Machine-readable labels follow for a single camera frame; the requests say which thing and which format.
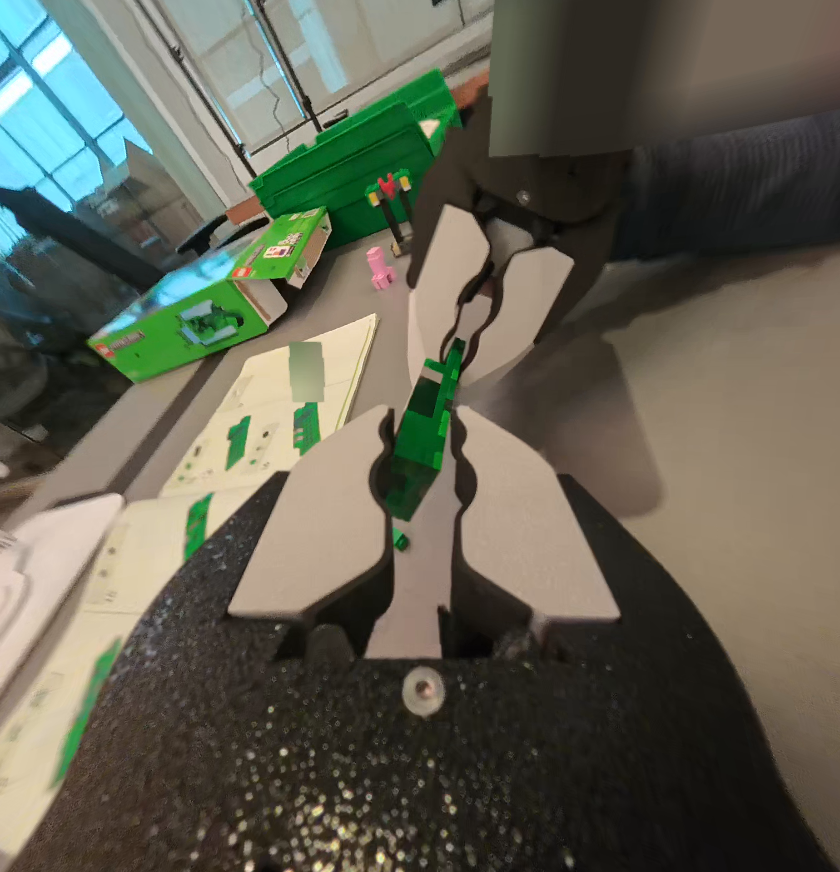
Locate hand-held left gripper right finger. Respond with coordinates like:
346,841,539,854
449,405,621,638

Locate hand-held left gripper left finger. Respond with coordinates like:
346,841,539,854
228,405,398,658

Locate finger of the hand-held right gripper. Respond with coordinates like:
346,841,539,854
406,203,493,404
459,245,576,386

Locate green brick assembly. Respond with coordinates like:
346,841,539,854
384,337,466,523

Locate person's right forearm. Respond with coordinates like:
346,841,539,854
611,105,840,261

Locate grey desk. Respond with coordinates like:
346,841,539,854
0,242,840,872

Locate pink brick pig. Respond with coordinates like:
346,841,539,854
366,246,399,293

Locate black and red brick figure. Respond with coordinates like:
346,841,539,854
364,171,416,259

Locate building instruction booklet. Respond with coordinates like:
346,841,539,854
0,312,380,854

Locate green plastic crate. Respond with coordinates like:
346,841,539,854
247,67,463,250

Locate black office chair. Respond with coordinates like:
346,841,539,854
176,214,230,257

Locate green cardboard toy box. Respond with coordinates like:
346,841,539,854
86,206,333,384

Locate black tripod stand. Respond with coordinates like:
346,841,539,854
251,0,325,135
130,0,258,182

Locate white plastic bag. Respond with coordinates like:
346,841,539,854
0,492,125,718

